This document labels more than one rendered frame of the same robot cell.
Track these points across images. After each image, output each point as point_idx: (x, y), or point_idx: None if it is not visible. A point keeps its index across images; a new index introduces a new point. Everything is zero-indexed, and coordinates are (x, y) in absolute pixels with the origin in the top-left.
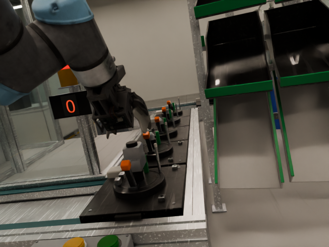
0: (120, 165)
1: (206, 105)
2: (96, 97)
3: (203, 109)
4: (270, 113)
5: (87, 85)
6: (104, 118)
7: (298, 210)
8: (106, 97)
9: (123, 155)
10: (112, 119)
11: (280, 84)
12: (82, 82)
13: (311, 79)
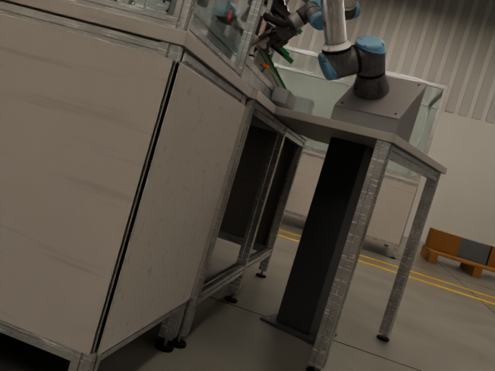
0: (267, 65)
1: (258, 51)
2: (296, 34)
3: (257, 52)
4: (272, 65)
5: (297, 28)
6: (283, 41)
7: None
8: (296, 35)
9: (253, 60)
10: (284, 43)
11: (284, 55)
12: (298, 26)
13: (288, 58)
